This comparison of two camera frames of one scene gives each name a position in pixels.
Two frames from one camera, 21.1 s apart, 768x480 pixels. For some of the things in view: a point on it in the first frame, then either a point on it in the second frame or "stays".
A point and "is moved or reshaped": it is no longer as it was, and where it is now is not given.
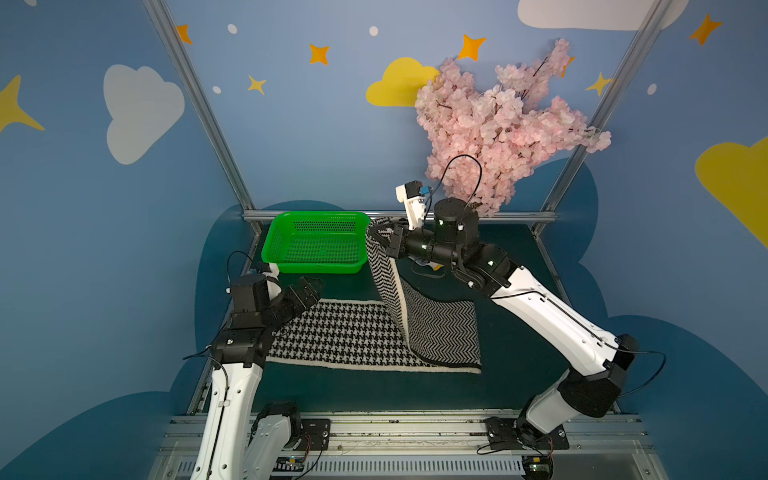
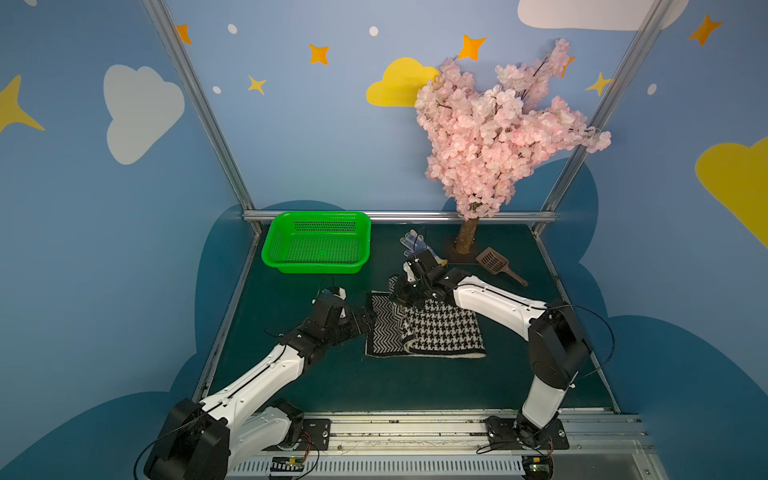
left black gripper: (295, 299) to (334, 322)
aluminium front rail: (602, 445) stays
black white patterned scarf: (403, 331) is moved or reshaped
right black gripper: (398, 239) to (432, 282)
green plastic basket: (317, 242) stays
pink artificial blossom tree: (476, 142) stays
